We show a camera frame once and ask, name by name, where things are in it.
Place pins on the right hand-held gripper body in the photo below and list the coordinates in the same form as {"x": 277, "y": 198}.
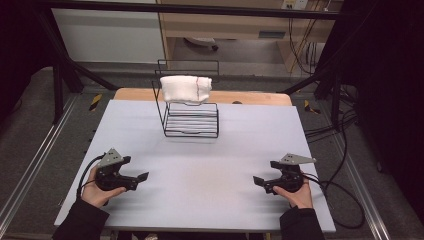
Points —
{"x": 289, "y": 176}

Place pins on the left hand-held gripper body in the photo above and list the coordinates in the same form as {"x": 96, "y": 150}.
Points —
{"x": 111, "y": 176}

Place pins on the white towel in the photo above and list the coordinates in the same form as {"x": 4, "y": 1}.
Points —
{"x": 185, "y": 88}

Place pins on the person's right hand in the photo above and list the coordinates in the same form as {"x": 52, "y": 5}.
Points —
{"x": 298, "y": 198}

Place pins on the person's left hand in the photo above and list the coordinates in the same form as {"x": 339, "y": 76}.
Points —
{"x": 98, "y": 196}

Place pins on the white table mat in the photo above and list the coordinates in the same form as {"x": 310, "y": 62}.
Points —
{"x": 206, "y": 173}

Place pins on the yellow black floor tape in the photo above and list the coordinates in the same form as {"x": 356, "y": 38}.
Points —
{"x": 95, "y": 102}
{"x": 310, "y": 107}

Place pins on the wooden table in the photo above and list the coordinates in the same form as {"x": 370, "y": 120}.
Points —
{"x": 253, "y": 97}

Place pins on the white cabinet panel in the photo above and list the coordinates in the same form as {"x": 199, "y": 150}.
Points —
{"x": 106, "y": 36}

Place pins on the black curtain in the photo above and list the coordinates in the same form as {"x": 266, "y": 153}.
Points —
{"x": 390, "y": 83}
{"x": 20, "y": 43}

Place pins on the white chair base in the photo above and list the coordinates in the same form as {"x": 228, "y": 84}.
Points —
{"x": 200, "y": 41}

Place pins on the light wooden desk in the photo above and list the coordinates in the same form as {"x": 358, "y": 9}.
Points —
{"x": 233, "y": 25}

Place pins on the aluminium floor rail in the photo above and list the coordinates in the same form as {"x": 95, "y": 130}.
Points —
{"x": 363, "y": 196}
{"x": 36, "y": 156}

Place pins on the white wall socket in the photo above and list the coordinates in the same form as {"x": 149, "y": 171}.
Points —
{"x": 295, "y": 4}

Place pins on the black metal frame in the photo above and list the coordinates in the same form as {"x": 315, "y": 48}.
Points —
{"x": 200, "y": 9}

